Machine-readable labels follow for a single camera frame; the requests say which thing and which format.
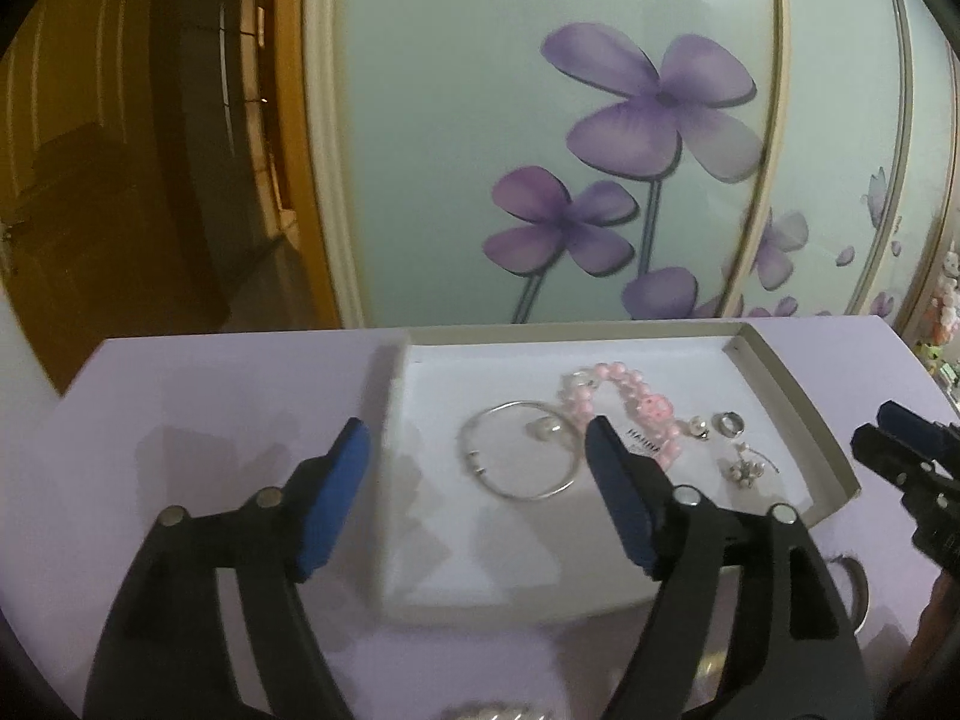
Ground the purple tablecloth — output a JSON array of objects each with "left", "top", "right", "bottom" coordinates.
[{"left": 0, "top": 315, "right": 960, "bottom": 720}]

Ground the grey jewelry box white lining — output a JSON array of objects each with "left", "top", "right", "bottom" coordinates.
[{"left": 373, "top": 322, "right": 862, "bottom": 620}]

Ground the pink bead bracelet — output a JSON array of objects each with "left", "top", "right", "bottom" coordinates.
[{"left": 556, "top": 364, "right": 695, "bottom": 458}]

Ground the thin silver bangle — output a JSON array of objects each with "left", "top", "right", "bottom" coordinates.
[{"left": 457, "top": 399, "right": 582, "bottom": 500}]

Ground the wardrobe door large flowers print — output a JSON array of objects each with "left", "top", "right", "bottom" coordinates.
[{"left": 304, "top": 0, "right": 788, "bottom": 327}]

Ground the wooden door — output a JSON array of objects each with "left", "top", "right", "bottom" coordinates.
[{"left": 0, "top": 0, "right": 158, "bottom": 391}]

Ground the metal door handle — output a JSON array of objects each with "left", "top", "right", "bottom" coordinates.
[{"left": 0, "top": 217, "right": 31, "bottom": 275}]

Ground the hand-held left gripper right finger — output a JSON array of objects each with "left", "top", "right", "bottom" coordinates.
[{"left": 585, "top": 414, "right": 875, "bottom": 720}]

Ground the silver earrings cluster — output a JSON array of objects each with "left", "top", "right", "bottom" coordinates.
[{"left": 720, "top": 442, "right": 781, "bottom": 488}]

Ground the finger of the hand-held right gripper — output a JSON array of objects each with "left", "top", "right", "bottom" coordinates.
[
  {"left": 851, "top": 424, "right": 960, "bottom": 563},
  {"left": 877, "top": 401, "right": 960, "bottom": 466}
]

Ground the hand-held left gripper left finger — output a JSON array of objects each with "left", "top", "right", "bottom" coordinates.
[{"left": 82, "top": 418, "right": 372, "bottom": 720}]

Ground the wardrobe door petals print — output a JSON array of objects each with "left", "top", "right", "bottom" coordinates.
[{"left": 851, "top": 0, "right": 960, "bottom": 331}]

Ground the wardrobe door butterfly print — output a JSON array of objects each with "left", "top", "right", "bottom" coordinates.
[{"left": 724, "top": 0, "right": 912, "bottom": 320}]

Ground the wooden door frame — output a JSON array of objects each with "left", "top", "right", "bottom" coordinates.
[{"left": 274, "top": 0, "right": 361, "bottom": 331}]

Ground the plush toy bouquet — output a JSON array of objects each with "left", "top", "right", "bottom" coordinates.
[{"left": 919, "top": 240, "right": 960, "bottom": 391}]

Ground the white pearl bracelet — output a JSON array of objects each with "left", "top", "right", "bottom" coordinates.
[{"left": 439, "top": 699, "right": 552, "bottom": 720}]

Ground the silver open cuff bangle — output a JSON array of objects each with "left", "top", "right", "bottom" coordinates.
[{"left": 829, "top": 553, "right": 871, "bottom": 631}]

